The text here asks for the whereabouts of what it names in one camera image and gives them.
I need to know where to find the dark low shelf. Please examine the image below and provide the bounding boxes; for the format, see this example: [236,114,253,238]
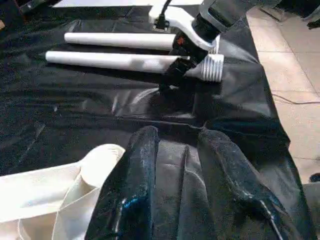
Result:
[0,0,52,26]

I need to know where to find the black mat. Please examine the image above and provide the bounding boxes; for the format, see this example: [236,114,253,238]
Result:
[0,4,320,240]

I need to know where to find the white plastic table leg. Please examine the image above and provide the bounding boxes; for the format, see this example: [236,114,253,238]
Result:
[45,49,225,84]
[63,31,221,55]

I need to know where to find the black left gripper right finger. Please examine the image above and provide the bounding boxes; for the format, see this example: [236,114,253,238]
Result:
[197,128,301,240]

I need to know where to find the white flat board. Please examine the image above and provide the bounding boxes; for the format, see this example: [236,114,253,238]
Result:
[53,0,204,10]

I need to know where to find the thin floor cable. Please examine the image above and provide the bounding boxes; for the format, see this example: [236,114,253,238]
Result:
[271,91,320,105]

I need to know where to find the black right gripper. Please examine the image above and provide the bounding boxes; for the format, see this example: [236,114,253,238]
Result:
[158,31,210,95]

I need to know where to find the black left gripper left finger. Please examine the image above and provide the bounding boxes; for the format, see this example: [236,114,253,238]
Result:
[86,125,161,240]

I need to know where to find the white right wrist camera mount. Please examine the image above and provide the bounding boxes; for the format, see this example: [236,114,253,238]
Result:
[149,4,221,52]

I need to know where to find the white plastic table top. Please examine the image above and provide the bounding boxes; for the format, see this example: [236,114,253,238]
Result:
[0,143,126,240]

